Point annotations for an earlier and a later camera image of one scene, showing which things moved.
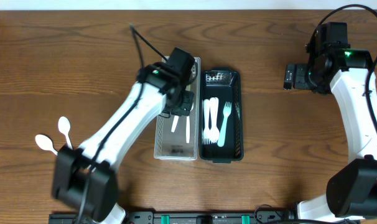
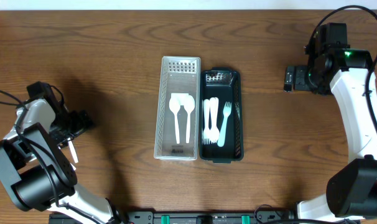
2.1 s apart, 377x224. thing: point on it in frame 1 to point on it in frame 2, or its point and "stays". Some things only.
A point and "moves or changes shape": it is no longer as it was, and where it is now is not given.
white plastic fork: (206, 135) stays
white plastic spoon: (188, 126) stays
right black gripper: (299, 76) stays
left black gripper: (185, 104) to (75, 123)
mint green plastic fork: (227, 110) stays
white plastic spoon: (174, 124) moves or changes shape
